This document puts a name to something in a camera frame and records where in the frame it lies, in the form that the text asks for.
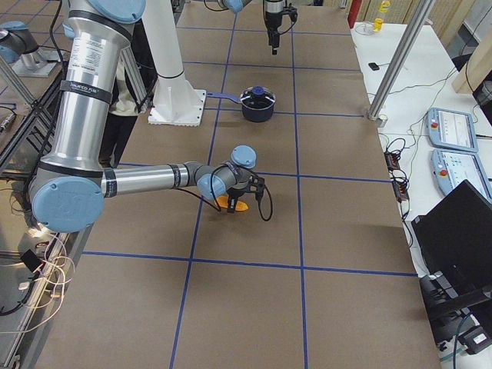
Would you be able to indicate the glass lid purple knob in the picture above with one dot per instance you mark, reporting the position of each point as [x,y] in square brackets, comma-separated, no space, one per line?
[257,97]

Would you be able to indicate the far blue teach pendant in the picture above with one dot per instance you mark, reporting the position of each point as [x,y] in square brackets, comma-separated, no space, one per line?
[451,129]

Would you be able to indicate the dark blue saucepan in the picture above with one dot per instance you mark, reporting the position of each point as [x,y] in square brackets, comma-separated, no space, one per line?
[251,114]

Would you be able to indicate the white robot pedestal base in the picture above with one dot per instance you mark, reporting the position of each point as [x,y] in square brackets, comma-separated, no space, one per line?
[175,101]

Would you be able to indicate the orange black power strip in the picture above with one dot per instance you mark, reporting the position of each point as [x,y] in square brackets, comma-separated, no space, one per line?
[399,179]

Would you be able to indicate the blue teach pendant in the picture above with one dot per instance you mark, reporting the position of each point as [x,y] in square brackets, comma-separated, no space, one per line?
[451,129]
[452,167]

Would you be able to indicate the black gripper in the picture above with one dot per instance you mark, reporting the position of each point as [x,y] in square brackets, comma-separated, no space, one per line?
[235,191]
[272,17]

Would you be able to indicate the yellow plastic corn cob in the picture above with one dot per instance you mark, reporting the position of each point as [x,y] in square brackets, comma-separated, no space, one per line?
[222,202]

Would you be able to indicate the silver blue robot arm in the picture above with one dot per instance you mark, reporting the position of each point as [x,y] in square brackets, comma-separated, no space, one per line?
[236,7]
[70,188]

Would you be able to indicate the black laptop computer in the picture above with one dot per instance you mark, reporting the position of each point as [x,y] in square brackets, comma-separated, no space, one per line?
[455,236]

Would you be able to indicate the aluminium frame post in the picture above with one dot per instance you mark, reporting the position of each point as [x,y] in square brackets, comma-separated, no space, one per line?
[400,55]

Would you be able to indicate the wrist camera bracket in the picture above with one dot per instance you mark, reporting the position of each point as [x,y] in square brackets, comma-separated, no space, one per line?
[257,186]
[291,12]

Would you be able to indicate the small black square sensor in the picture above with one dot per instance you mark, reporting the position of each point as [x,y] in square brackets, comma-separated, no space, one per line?
[373,66]

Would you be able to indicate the near blue teach pendant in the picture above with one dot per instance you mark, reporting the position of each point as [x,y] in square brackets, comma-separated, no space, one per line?
[452,167]

